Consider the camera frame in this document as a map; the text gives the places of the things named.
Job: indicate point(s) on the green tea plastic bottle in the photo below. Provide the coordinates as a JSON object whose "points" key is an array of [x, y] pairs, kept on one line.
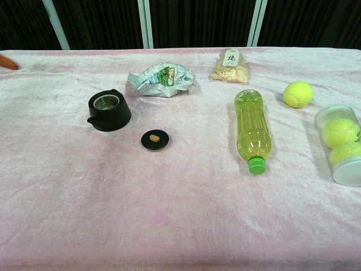
{"points": [[253, 130]]}

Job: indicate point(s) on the pink plush table cloth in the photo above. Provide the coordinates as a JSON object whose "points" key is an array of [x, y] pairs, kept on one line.
{"points": [[141, 211]]}

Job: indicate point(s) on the tennis ball with black print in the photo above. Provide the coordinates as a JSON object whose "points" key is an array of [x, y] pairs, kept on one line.
{"points": [[339, 132]]}

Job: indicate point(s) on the black teapot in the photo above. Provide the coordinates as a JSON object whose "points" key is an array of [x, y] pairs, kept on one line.
{"points": [[112, 118]]}

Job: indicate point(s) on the yellow tennis ball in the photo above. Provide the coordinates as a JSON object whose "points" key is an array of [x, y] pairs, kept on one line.
{"points": [[298, 94], [345, 153]]}

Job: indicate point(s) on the clear bag of crackers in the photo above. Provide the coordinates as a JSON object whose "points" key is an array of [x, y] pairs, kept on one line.
{"points": [[229, 70]]}

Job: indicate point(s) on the clear tennis ball tube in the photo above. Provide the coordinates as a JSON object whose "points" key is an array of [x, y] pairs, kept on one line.
{"points": [[348, 175]]}

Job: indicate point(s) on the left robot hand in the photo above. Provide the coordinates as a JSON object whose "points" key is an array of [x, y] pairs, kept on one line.
{"points": [[7, 62]]}

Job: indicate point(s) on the crumpled silver snack bag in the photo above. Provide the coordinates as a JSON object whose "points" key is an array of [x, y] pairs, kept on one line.
{"points": [[160, 82]]}

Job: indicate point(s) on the white partition post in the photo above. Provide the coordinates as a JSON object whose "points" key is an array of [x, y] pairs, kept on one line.
{"points": [[56, 25], [146, 24], [257, 22]]}

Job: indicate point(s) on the black teapot lid wooden knob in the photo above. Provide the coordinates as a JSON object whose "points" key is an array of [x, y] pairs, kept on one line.
{"points": [[162, 139]]}

